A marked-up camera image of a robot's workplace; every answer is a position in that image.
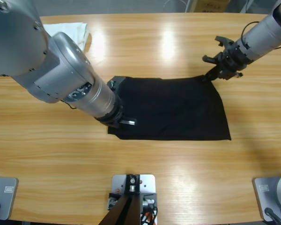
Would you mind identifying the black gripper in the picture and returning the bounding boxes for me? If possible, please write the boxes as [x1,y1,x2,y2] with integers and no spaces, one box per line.
[202,42,252,82]
[95,103,138,128]

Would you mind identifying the black polo shirt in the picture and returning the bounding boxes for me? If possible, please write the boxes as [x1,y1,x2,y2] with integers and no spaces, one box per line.
[107,74,232,141]

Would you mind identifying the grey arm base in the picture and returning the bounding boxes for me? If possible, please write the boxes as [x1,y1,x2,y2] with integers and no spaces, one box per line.
[252,173,281,222]
[0,177,19,221]

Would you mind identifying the brown cardboard box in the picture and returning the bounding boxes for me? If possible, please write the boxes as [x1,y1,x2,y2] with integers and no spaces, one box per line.
[192,0,230,12]

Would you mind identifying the grey metal leg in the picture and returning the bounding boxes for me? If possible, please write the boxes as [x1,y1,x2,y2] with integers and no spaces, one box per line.
[238,0,255,14]

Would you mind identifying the white folded garment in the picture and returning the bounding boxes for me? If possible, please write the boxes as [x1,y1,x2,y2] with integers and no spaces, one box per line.
[42,22,91,51]

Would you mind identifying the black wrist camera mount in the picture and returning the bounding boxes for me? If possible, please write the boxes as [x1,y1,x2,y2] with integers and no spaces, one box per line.
[214,35,235,49]
[107,75,126,94]

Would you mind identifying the white mount block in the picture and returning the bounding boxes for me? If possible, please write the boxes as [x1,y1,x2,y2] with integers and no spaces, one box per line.
[107,173,158,225]

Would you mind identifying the white wire frame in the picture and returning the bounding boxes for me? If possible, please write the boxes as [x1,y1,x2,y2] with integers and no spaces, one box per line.
[163,0,190,12]

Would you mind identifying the dark camera post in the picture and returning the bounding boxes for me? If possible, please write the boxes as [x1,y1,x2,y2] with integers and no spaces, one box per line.
[99,174,141,225]

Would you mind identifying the orange black cable bundle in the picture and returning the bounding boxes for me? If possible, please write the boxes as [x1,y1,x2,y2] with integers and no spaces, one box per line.
[140,206,158,225]

